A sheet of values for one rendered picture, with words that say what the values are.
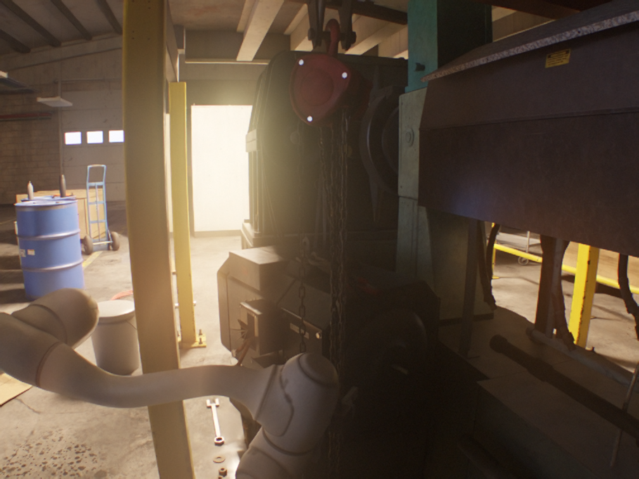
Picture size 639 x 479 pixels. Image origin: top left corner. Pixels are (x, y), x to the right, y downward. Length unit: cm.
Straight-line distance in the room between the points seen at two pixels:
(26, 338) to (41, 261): 342
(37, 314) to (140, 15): 73
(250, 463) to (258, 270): 75
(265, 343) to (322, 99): 72
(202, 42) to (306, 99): 208
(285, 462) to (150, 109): 84
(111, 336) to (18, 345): 173
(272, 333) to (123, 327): 145
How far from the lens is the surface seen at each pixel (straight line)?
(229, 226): 712
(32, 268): 441
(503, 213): 122
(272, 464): 81
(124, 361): 272
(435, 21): 170
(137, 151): 113
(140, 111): 114
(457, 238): 173
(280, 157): 189
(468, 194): 136
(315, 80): 97
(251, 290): 148
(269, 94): 204
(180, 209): 284
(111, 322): 261
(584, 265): 298
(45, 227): 428
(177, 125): 283
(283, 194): 204
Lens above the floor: 120
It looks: 10 degrees down
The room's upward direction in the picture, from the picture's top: straight up
